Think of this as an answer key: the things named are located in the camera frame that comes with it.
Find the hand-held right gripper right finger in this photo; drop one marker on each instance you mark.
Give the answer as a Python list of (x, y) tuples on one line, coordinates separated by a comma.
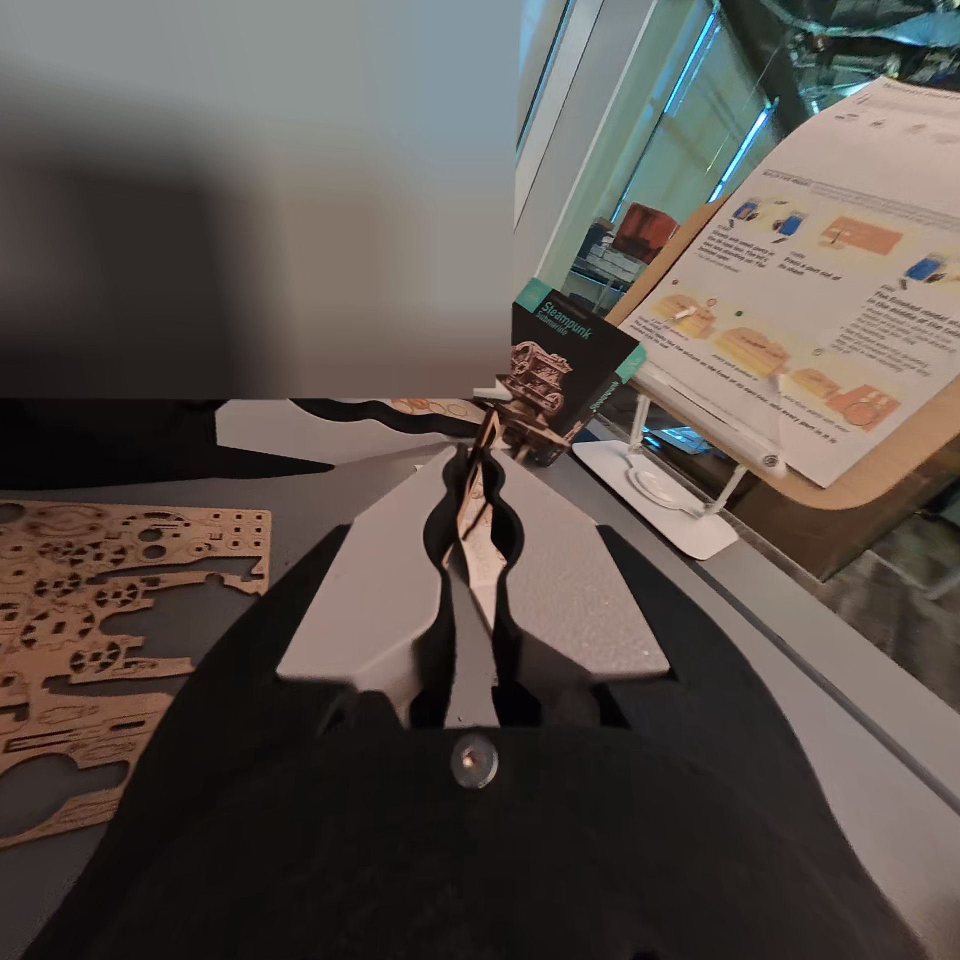
[(585, 600)]

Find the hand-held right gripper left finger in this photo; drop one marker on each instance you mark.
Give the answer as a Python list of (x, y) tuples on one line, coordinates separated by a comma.
[(360, 600)]

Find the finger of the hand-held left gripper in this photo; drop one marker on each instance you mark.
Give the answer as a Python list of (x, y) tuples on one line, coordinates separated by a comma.
[(315, 439), (491, 390)]

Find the wooden model assembly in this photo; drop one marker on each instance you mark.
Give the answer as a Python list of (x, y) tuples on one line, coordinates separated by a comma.
[(525, 431)]

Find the dark model kit box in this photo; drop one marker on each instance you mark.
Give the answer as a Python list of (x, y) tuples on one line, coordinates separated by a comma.
[(559, 334)]

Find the laser-cut wooden parts sheet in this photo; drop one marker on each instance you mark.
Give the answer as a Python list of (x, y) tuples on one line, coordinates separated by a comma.
[(127, 694)]

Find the pile of rubber bands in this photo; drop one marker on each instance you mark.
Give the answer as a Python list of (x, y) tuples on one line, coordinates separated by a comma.
[(439, 407)]

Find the orange storage box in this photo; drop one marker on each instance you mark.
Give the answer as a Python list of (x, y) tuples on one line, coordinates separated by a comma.
[(646, 232)]

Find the wooden document stand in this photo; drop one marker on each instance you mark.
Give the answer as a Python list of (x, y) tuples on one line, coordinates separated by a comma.
[(885, 517)]

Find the printed instruction sheet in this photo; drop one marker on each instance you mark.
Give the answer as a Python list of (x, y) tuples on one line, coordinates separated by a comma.
[(825, 247)]

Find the glass partition wall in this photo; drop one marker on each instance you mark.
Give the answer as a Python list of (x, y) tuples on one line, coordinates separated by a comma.
[(660, 112)]

